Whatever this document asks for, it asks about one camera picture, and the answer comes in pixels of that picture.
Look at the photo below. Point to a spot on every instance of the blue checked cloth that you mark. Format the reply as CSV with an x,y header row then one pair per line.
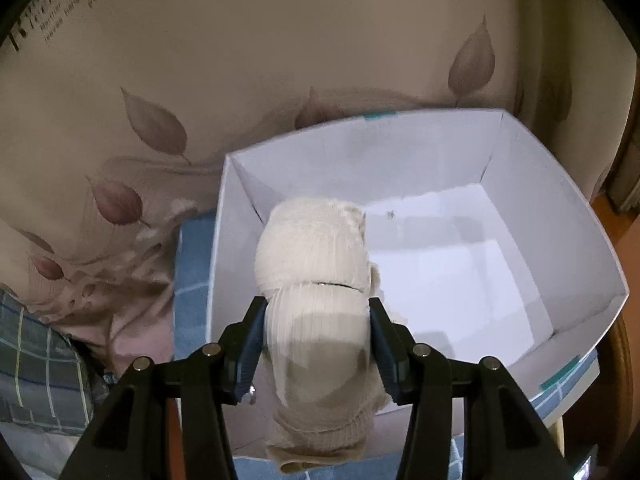
x,y
192,285

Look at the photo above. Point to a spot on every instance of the white crumpled cloth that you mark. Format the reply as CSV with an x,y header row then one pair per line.
x,y
40,445

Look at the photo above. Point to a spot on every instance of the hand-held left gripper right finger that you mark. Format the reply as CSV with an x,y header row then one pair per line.
x,y
382,355

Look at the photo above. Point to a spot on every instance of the white cardboard box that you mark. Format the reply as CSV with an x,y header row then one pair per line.
x,y
450,260

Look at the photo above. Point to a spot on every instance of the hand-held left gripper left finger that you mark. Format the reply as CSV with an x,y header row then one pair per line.
x,y
247,355

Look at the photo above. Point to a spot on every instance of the leaf print beige curtain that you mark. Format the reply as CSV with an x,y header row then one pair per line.
x,y
250,60

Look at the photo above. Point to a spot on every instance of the grey plaid cloth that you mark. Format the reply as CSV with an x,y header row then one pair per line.
x,y
35,360

